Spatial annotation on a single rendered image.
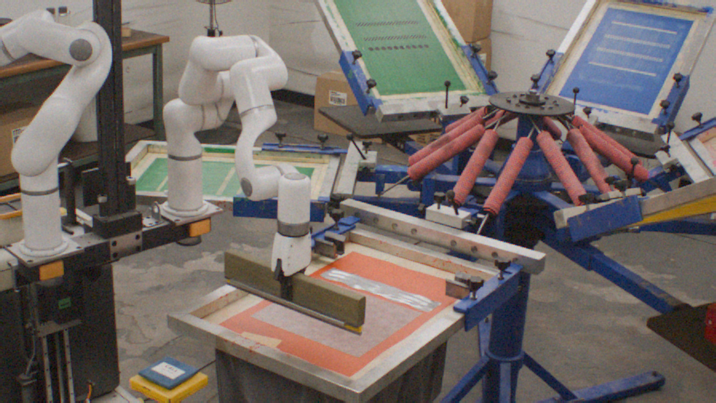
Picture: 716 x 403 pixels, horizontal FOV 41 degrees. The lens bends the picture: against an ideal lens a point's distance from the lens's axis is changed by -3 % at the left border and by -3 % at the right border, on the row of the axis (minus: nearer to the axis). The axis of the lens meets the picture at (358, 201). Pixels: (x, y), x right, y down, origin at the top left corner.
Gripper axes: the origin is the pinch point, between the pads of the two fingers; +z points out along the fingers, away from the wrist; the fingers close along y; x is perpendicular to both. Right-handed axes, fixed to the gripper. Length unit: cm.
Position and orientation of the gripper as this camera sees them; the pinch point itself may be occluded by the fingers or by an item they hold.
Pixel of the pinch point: (291, 289)
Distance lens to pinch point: 236.4
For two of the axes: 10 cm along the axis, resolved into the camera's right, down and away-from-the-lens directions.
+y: -5.6, 2.7, -7.8
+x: 8.3, 2.4, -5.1
